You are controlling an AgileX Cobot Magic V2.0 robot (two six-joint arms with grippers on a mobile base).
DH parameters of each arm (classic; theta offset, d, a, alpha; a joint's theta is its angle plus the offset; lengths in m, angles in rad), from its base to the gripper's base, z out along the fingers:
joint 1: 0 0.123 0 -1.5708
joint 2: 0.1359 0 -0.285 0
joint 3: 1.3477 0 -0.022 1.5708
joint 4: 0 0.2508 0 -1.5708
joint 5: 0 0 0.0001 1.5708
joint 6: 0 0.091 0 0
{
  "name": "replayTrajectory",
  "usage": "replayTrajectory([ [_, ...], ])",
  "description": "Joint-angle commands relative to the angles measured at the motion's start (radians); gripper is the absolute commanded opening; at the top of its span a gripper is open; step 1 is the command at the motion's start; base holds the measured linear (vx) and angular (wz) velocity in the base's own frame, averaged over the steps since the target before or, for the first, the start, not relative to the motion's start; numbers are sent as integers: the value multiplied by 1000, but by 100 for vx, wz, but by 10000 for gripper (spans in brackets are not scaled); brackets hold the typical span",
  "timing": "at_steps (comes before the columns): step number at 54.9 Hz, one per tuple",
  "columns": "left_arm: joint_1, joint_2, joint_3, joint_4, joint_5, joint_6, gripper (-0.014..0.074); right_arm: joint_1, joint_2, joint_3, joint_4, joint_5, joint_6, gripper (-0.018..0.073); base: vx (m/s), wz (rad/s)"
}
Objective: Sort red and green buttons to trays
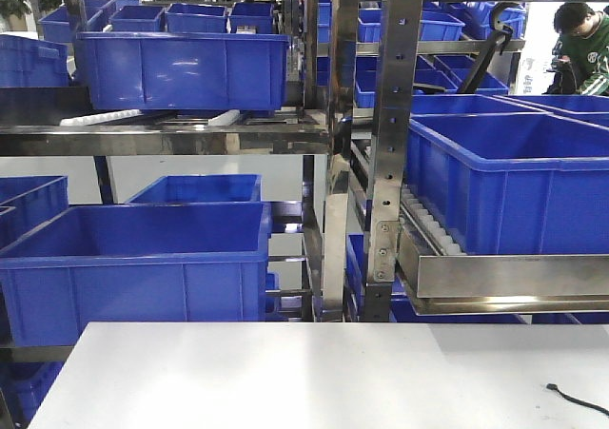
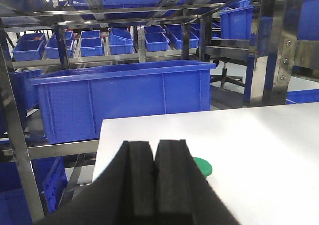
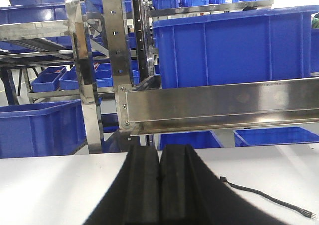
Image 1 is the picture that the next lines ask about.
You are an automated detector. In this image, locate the blue bin upper far left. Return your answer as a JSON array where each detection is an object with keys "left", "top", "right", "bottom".
[{"left": 1, "top": 33, "right": 69, "bottom": 88}]

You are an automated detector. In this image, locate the person in green jacket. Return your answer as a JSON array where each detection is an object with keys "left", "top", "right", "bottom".
[{"left": 546, "top": 2, "right": 608, "bottom": 96}]

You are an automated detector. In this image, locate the large blue bin right shelf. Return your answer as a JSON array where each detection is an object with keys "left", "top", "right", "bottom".
[{"left": 406, "top": 114, "right": 608, "bottom": 255}]

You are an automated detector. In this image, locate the large blue bin upper shelf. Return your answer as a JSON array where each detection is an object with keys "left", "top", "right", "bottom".
[{"left": 78, "top": 32, "right": 290, "bottom": 111}]

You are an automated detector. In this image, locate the blue bin far left edge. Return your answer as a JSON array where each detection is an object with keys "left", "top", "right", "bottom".
[{"left": 1, "top": 176, "right": 69, "bottom": 247}]

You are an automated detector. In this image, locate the stainless steel shelving rack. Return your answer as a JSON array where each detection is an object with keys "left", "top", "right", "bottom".
[{"left": 1, "top": 0, "right": 608, "bottom": 322}]

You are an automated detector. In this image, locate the large blue bin shelf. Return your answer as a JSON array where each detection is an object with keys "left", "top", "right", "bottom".
[
  {"left": 406, "top": 114, "right": 608, "bottom": 255},
  {"left": 78, "top": 32, "right": 290, "bottom": 111}
]

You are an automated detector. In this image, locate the large blue bin lower left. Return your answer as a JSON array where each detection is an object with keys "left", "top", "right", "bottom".
[{"left": 1, "top": 202, "right": 272, "bottom": 346}]

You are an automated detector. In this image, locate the black cable on table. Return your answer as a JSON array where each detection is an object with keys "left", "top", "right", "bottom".
[{"left": 545, "top": 382, "right": 609, "bottom": 417}]

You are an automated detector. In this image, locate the blue bin behind lower left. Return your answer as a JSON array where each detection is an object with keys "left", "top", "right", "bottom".
[{"left": 126, "top": 174, "right": 262, "bottom": 205}]

